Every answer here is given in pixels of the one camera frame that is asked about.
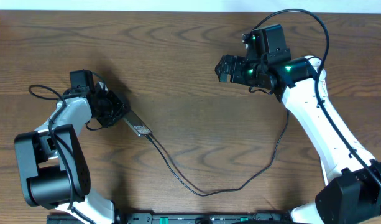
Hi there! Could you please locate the Galaxy S25 Ultra smartphone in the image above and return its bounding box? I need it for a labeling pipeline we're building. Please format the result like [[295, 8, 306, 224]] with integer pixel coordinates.
[[123, 110, 152, 137]]

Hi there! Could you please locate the black charging cable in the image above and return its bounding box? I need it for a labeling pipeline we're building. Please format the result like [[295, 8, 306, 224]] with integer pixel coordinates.
[[145, 109, 290, 197]]

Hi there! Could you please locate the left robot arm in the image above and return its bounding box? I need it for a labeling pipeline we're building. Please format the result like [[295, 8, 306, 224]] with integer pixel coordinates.
[[14, 70, 128, 223]]

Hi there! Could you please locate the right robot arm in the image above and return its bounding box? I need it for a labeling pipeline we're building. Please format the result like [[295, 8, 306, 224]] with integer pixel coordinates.
[[215, 24, 381, 223]]

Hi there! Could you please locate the white power strip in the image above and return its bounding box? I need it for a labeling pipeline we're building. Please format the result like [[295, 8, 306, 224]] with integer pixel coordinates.
[[305, 55, 327, 95]]

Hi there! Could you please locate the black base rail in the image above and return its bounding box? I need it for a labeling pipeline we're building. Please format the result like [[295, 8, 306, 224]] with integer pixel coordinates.
[[47, 212, 290, 224]]

